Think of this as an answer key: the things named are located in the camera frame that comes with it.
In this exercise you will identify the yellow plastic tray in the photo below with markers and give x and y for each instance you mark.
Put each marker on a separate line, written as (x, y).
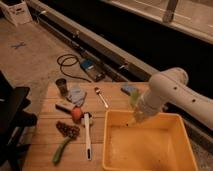
(157, 144)

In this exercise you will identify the light blue cloth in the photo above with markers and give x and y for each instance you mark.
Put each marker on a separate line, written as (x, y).
(76, 95)

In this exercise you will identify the metal spoon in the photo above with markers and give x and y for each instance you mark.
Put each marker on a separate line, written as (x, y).
(98, 92)

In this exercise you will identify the green plastic bottle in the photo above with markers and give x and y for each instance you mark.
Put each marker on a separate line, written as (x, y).
(134, 97)

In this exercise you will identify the wooden table board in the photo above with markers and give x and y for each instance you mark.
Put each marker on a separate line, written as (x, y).
(46, 138)

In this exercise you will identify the dark metal cup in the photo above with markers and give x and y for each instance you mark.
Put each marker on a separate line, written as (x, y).
(61, 84)

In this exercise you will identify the blue and grey device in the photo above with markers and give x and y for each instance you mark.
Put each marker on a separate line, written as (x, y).
(92, 70)

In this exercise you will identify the small black and white box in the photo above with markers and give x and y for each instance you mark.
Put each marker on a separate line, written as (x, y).
(64, 106)

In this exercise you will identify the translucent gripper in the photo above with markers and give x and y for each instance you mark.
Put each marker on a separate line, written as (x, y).
(138, 115)

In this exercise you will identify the orange round fruit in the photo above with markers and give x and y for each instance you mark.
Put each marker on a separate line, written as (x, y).
(76, 114)

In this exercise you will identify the bunch of dark grapes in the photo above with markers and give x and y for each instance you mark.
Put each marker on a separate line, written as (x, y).
(72, 131)

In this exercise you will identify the green chili pepper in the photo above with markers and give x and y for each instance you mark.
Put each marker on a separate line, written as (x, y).
(57, 156)

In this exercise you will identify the white handled brush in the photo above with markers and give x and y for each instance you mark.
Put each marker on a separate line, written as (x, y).
(87, 122)

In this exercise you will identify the black chair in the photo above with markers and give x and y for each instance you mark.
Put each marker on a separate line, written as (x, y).
(13, 120)

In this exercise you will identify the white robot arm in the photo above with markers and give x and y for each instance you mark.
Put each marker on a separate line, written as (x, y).
(170, 86)

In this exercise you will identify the blue sponge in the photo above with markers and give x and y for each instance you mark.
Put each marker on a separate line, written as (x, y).
(128, 89)

